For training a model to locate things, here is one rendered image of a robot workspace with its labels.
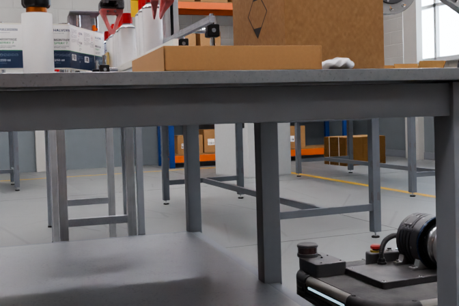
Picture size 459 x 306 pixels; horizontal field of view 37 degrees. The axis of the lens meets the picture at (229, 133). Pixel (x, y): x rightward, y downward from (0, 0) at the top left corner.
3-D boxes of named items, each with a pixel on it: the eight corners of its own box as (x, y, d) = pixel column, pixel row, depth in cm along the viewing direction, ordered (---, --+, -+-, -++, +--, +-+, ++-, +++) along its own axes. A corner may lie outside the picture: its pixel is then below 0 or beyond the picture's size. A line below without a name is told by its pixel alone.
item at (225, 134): (215, 174, 816) (212, 72, 812) (256, 170, 849) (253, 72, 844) (248, 178, 757) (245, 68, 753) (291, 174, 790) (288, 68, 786)
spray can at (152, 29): (142, 70, 178) (139, -8, 178) (162, 70, 180) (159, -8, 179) (145, 69, 173) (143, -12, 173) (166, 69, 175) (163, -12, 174)
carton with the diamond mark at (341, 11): (233, 77, 169) (230, -32, 168) (320, 76, 178) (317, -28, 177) (286, 70, 141) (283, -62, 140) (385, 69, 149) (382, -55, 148)
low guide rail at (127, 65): (106, 77, 238) (106, 72, 238) (110, 77, 238) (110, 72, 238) (173, 48, 135) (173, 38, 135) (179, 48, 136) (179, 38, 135)
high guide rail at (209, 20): (127, 62, 240) (127, 58, 240) (130, 62, 240) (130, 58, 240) (208, 22, 137) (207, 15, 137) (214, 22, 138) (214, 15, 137)
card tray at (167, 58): (132, 81, 131) (131, 61, 131) (259, 79, 139) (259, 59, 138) (164, 72, 102) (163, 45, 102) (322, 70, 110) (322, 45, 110)
